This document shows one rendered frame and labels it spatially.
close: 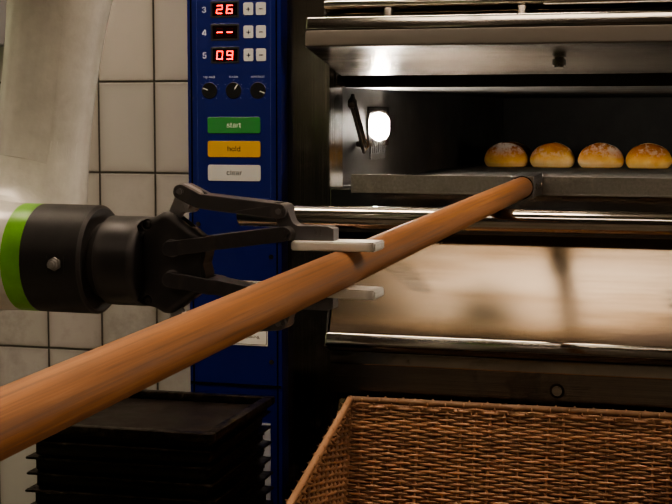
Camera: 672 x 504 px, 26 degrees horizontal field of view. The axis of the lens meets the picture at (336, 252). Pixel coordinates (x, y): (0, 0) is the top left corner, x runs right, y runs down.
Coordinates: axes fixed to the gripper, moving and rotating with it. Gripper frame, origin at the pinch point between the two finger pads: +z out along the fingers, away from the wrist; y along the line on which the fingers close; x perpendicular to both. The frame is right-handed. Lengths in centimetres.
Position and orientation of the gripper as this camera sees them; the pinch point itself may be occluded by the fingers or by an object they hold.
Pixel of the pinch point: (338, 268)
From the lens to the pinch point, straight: 117.0
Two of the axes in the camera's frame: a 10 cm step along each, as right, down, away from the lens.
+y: -0.1, 10.0, 1.0
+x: -2.8, 0.9, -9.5
